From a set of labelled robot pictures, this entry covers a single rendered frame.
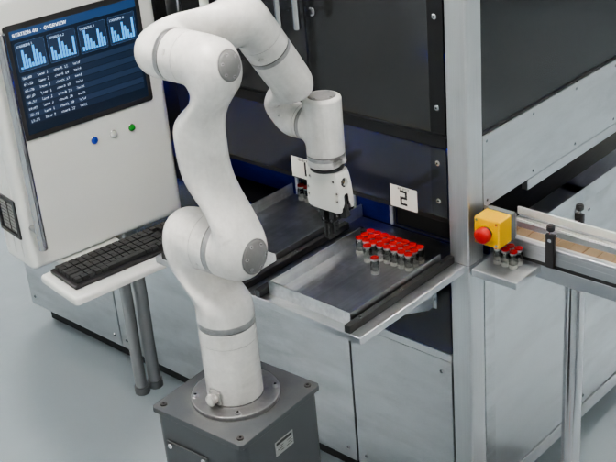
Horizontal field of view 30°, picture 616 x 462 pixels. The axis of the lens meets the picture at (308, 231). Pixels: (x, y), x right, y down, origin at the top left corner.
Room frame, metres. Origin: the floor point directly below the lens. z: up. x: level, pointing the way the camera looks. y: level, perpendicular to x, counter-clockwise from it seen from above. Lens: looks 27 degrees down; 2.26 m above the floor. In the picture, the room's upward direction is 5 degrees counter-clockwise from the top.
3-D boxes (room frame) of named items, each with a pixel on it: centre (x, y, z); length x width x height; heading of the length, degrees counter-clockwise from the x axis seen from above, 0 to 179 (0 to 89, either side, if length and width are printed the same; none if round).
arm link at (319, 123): (2.30, -0.05, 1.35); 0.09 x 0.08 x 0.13; 48
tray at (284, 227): (2.77, 0.06, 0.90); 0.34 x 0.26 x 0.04; 136
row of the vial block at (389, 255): (2.53, -0.18, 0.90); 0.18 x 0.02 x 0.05; 45
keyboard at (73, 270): (2.83, 0.51, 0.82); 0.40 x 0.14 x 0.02; 128
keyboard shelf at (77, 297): (2.86, 0.52, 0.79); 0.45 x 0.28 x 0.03; 128
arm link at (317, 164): (2.29, -0.06, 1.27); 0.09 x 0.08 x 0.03; 46
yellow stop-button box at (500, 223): (2.44, -0.44, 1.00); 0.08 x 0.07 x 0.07; 136
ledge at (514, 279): (2.46, -0.48, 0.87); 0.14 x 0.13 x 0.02; 136
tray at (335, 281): (2.45, -0.11, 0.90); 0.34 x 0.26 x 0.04; 135
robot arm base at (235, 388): (2.03, 0.18, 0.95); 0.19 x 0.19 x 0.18
